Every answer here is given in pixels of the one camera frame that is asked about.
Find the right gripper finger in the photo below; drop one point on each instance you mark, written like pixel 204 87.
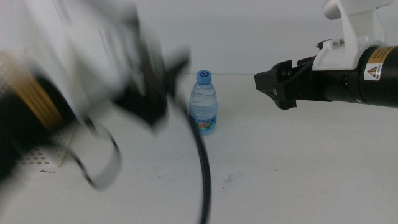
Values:
pixel 283 67
pixel 276 90

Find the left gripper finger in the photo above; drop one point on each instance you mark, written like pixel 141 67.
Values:
pixel 180 63

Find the water bottle blue cap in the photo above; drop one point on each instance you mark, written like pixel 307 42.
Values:
pixel 202 105

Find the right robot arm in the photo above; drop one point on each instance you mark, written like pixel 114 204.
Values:
pixel 382 90

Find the white perforated plastic basket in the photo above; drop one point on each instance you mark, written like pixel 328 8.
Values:
pixel 37 157

